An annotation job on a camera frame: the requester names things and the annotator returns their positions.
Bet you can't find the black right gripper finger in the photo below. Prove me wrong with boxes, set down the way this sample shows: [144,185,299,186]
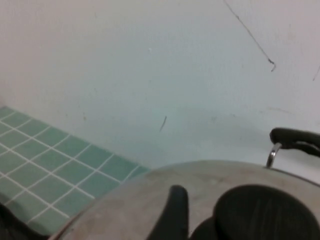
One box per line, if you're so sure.
[149,184,189,240]

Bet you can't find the green white checkered tablecloth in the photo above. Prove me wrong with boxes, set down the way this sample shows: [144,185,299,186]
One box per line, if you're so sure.
[0,106,151,240]

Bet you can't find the stainless steel pot black handles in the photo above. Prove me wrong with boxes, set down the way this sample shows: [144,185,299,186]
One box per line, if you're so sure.
[266,127,320,171]

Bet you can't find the stainless steel pot lid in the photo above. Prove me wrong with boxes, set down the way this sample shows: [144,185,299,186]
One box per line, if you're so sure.
[49,159,320,240]

